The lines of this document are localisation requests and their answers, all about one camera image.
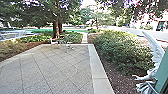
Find green framed glass door leaf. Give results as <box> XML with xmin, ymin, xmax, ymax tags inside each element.
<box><xmin>145</xmin><ymin>54</ymin><xmax>168</xmax><ymax>94</ymax></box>

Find grey garden bench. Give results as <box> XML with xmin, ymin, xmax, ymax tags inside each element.
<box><xmin>49</xmin><ymin>36</ymin><xmax>75</xmax><ymax>52</ymax></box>

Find tree trunk outdoors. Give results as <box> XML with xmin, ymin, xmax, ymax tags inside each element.
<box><xmin>52</xmin><ymin>0</ymin><xmax>64</xmax><ymax>38</ymax></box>

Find concrete garden path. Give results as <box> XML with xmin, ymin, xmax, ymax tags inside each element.
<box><xmin>0</xmin><ymin>43</ymin><xmax>115</xmax><ymax>94</ymax></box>

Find green garden shrub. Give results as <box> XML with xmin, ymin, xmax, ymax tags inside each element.
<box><xmin>92</xmin><ymin>29</ymin><xmax>156</xmax><ymax>76</ymax></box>

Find white garden statue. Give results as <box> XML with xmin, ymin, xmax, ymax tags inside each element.
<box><xmin>132</xmin><ymin>30</ymin><xmax>167</xmax><ymax>94</ymax></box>

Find dark parked vehicle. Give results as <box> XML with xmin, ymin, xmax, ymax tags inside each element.
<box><xmin>155</xmin><ymin>20</ymin><xmax>168</xmax><ymax>32</ymax></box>

